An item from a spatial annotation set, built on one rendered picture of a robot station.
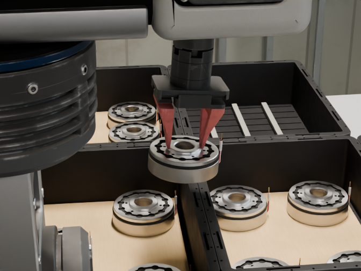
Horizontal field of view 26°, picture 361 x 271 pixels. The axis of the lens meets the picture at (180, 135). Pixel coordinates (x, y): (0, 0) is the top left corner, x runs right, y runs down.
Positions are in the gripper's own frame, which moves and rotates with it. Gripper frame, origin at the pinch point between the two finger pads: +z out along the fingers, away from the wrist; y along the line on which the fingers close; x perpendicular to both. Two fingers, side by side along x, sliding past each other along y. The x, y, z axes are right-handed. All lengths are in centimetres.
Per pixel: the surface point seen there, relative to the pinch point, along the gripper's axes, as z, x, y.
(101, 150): 10.1, -19.7, 10.1
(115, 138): 15.9, -38.2, 5.6
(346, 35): 42, -215, -115
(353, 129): 26, -68, -57
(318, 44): 41, -197, -96
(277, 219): 18.0, -8.6, -18.9
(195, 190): 9.5, -3.0, -2.9
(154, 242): 19.9, -5.2, 2.5
